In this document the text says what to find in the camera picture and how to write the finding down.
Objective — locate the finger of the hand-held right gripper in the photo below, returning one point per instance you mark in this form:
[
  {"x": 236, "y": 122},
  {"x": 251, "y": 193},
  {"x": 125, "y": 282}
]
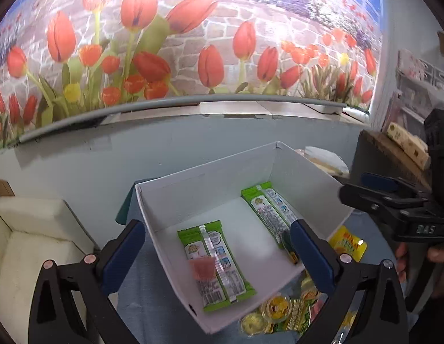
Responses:
[
  {"x": 369, "y": 200},
  {"x": 379, "y": 182}
]

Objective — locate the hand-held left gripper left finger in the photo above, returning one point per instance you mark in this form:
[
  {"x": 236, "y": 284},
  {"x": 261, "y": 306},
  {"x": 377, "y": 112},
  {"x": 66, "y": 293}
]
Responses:
[{"x": 123, "y": 254}]

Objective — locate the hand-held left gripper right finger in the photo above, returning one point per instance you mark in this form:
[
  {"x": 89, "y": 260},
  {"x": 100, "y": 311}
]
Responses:
[{"x": 311, "y": 258}]

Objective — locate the yellow snack packet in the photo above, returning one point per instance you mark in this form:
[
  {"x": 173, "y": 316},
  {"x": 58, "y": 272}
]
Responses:
[{"x": 347, "y": 245}]

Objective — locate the white cardboard box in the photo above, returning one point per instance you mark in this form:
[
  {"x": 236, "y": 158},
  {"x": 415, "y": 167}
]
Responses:
[{"x": 308, "y": 182}]

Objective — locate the person's right hand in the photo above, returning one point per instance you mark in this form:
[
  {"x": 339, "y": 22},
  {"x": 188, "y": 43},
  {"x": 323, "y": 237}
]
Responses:
[{"x": 437, "y": 256}]

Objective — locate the dark wooden cabinet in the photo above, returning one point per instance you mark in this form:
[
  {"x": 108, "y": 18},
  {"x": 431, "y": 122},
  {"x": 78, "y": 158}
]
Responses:
[{"x": 372, "y": 157}]

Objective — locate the yellow jelly cup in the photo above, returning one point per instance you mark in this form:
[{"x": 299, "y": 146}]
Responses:
[
  {"x": 251, "y": 324},
  {"x": 275, "y": 306},
  {"x": 308, "y": 283}
]

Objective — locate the patterned tissue pack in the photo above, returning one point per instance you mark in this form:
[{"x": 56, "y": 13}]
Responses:
[{"x": 408, "y": 145}]

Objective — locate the blue tablecloth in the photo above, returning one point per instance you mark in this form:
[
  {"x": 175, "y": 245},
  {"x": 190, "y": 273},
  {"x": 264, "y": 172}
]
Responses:
[{"x": 154, "y": 294}]

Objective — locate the yellow-green snack packet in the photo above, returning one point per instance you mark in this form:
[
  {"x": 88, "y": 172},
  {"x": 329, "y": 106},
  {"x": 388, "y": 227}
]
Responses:
[{"x": 304, "y": 310}]

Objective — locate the white plastic bag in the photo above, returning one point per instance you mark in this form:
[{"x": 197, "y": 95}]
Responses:
[{"x": 326, "y": 157}]

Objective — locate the green snack packet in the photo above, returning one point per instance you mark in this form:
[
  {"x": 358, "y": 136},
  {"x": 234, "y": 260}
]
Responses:
[
  {"x": 231, "y": 281},
  {"x": 268, "y": 211}
]

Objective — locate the pink jelly cup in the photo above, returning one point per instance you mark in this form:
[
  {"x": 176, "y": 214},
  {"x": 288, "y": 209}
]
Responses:
[{"x": 204, "y": 270}]

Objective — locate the cream sofa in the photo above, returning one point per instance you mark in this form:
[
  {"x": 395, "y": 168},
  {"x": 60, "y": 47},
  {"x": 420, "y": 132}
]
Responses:
[{"x": 28, "y": 258}]

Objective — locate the clear plastic storage bag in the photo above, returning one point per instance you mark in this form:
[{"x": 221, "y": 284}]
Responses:
[{"x": 415, "y": 89}]

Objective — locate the brown cardboard piece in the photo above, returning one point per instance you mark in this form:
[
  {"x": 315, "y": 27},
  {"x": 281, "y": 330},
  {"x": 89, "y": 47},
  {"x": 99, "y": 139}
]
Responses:
[{"x": 1, "y": 187}]

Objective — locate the grey poster rod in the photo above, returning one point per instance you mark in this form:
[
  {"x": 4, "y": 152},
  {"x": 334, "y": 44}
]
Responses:
[{"x": 171, "y": 100}]

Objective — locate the tulip wall poster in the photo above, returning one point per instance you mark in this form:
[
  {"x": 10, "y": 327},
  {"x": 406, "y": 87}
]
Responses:
[{"x": 207, "y": 25}]

